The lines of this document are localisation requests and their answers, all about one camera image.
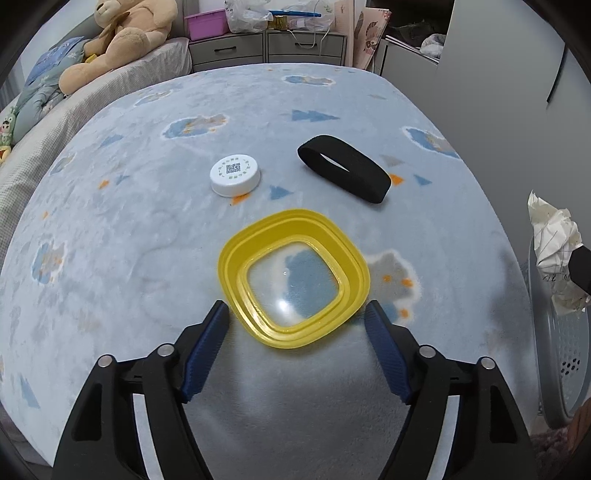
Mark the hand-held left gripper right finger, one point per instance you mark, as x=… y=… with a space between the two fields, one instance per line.
x=385 y=350

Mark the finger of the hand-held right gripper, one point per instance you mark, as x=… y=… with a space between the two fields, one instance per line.
x=582 y=272

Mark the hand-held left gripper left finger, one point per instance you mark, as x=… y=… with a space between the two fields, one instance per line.
x=205 y=350

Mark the white paper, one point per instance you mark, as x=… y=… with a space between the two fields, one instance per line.
x=554 y=240

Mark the grey plastic laundry basket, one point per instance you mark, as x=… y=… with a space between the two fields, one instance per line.
x=554 y=360

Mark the yellow square plastic lid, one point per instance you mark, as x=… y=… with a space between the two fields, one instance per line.
x=240 y=254

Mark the blue cloud printed blanket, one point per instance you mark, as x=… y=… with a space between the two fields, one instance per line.
x=138 y=207

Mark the black elastic band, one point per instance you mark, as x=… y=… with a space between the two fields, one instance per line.
x=364 y=180

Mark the white round bottle cap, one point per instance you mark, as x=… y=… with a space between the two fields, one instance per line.
x=234 y=173

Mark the white wardrobe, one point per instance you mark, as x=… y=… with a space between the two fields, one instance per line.
x=498 y=69

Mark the grey checked bed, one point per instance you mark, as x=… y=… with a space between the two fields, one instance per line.
x=92 y=106

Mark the white cloth bundle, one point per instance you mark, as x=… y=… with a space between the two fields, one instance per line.
x=433 y=44

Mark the small green plush doll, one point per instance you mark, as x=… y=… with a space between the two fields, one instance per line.
x=7 y=134

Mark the light blue printed quilt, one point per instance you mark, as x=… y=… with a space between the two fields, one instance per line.
x=41 y=87

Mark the patterned cardboard panel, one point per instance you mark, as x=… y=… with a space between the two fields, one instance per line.
x=369 y=37

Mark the large tan teddy bear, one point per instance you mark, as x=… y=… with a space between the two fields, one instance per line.
x=129 y=41

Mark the pink plastic storage box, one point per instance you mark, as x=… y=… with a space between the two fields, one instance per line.
x=205 y=25

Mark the white crinkled plastic bag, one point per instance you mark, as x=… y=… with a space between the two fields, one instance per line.
x=244 y=16

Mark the pink flat board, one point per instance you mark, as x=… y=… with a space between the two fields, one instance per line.
x=344 y=16

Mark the clear plastic bag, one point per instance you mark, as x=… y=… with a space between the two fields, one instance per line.
x=318 y=7

